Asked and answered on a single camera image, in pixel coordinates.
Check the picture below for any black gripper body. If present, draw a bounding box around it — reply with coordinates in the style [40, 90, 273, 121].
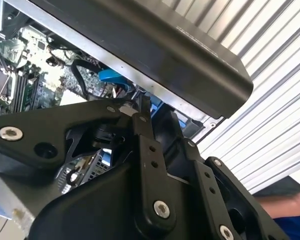
[27, 159, 216, 240]

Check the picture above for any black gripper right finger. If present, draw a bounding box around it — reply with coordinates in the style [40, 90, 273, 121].
[156, 109, 290, 240]

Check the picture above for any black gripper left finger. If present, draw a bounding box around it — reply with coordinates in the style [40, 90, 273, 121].
[0, 95, 178, 235]

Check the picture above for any blue wire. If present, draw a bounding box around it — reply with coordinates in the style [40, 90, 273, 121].
[97, 69, 146, 98]

